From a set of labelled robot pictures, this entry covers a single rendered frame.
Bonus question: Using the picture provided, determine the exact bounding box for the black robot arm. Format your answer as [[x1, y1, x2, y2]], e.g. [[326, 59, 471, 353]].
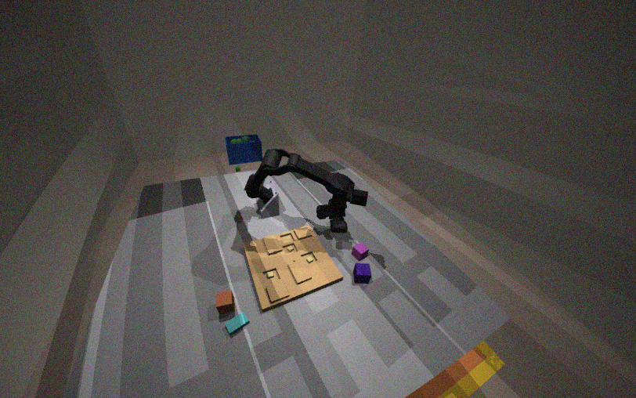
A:
[[244, 149, 368, 219]]

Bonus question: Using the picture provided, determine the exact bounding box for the teal rectangular block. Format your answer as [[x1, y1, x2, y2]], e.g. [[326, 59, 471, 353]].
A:
[[225, 312, 250, 336]]

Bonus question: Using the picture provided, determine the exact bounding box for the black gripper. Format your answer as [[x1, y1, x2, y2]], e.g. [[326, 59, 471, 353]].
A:
[[328, 199, 348, 233]]

